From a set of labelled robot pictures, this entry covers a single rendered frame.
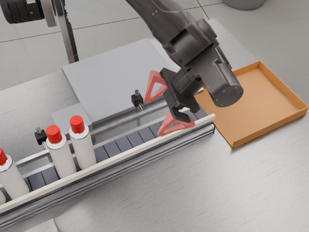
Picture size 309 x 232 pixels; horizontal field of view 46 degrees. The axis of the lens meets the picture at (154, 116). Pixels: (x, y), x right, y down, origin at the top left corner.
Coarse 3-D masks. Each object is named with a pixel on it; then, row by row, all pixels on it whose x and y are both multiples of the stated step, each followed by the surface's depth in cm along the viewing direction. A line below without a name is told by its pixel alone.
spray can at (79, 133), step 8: (72, 120) 90; (80, 120) 90; (72, 128) 91; (80, 128) 91; (88, 128) 94; (72, 136) 92; (80, 136) 92; (88, 136) 94; (72, 144) 97; (80, 144) 94; (88, 144) 96; (80, 152) 97; (88, 152) 98; (80, 160) 100; (88, 160) 100; (96, 160) 106; (80, 168) 105
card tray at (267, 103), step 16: (256, 64) 136; (240, 80) 134; (256, 80) 134; (272, 80) 133; (208, 96) 129; (256, 96) 129; (272, 96) 129; (288, 96) 128; (208, 112) 124; (224, 112) 124; (240, 112) 124; (256, 112) 124; (272, 112) 124; (288, 112) 124; (304, 112) 123; (224, 128) 120; (240, 128) 120; (256, 128) 120; (272, 128) 119; (240, 144) 116
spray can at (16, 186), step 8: (0, 152) 84; (0, 160) 85; (8, 160) 87; (0, 168) 86; (8, 168) 87; (16, 168) 90; (0, 176) 88; (8, 176) 89; (16, 176) 91; (8, 184) 91; (16, 184) 92; (24, 184) 96; (8, 192) 95; (16, 192) 95; (24, 192) 97
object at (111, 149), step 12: (144, 132) 113; (156, 132) 113; (108, 144) 110; (120, 144) 110; (132, 144) 110; (96, 156) 108; (108, 156) 108; (132, 156) 108; (48, 168) 105; (108, 168) 105; (36, 180) 103; (48, 180) 103; (48, 192) 100; (24, 204) 98; (0, 216) 96
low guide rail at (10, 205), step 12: (204, 120) 112; (180, 132) 110; (144, 144) 106; (156, 144) 108; (120, 156) 104; (96, 168) 102; (60, 180) 99; (72, 180) 100; (36, 192) 96; (12, 204) 95
